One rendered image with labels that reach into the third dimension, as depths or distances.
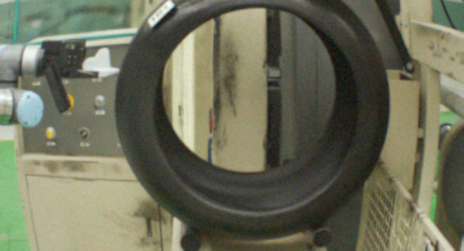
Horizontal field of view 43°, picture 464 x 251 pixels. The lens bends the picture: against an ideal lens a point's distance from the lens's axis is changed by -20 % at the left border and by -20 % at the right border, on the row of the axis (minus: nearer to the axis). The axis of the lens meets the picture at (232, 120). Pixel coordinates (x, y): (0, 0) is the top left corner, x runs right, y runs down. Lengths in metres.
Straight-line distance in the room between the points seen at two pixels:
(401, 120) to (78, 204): 1.04
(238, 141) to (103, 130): 0.51
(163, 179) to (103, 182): 0.74
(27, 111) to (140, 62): 0.27
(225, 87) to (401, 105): 0.46
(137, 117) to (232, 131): 0.45
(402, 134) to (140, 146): 0.71
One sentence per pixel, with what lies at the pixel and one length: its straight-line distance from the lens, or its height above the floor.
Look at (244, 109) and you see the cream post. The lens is 1.76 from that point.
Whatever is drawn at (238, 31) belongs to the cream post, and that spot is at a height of 1.30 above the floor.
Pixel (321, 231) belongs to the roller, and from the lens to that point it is 1.48.
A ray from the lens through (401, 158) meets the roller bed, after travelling 1.79.
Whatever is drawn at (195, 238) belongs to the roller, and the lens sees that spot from 1.46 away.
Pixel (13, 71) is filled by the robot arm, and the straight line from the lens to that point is 1.51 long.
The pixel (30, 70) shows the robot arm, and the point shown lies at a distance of 1.49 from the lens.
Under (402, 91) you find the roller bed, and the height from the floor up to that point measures 1.17.
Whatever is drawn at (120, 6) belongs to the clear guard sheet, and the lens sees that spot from 2.05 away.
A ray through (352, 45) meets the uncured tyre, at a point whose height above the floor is 1.31.
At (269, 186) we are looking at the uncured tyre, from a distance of 1.69.
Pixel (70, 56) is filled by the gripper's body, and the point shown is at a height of 1.29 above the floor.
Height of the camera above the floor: 1.45
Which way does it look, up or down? 12 degrees down
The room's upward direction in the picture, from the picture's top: straight up
